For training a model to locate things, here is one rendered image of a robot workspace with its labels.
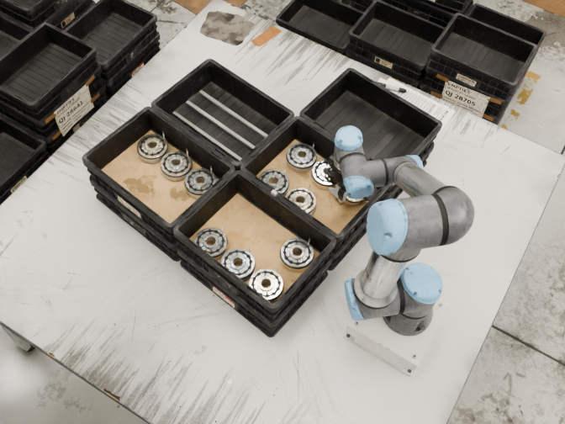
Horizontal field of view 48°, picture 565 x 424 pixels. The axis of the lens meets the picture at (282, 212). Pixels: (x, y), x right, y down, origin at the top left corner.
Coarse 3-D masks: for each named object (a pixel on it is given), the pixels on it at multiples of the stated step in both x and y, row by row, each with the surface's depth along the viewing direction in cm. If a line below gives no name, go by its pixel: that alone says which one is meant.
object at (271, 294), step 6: (258, 270) 190; (264, 270) 190; (270, 270) 191; (252, 276) 189; (258, 276) 189; (270, 276) 190; (276, 276) 190; (252, 282) 189; (276, 282) 189; (282, 282) 189; (252, 288) 187; (258, 288) 187; (276, 288) 188; (264, 294) 186; (270, 294) 187; (276, 294) 186
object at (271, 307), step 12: (228, 180) 199; (252, 180) 200; (216, 192) 197; (264, 192) 197; (204, 204) 194; (288, 204) 195; (192, 216) 192; (300, 216) 193; (180, 240) 189; (204, 252) 185; (324, 252) 188; (216, 264) 183; (312, 264) 185; (228, 276) 182; (300, 276) 182; (240, 288) 182; (288, 288) 180; (264, 300) 178
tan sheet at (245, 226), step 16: (224, 208) 205; (240, 208) 206; (256, 208) 206; (208, 224) 202; (224, 224) 202; (240, 224) 202; (256, 224) 203; (272, 224) 203; (192, 240) 199; (240, 240) 199; (256, 240) 200; (272, 240) 200; (256, 256) 197; (272, 256) 197; (288, 272) 194
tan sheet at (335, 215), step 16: (272, 160) 217; (320, 160) 217; (256, 176) 213; (288, 176) 213; (304, 176) 214; (320, 192) 210; (320, 208) 207; (336, 208) 207; (352, 208) 208; (336, 224) 204
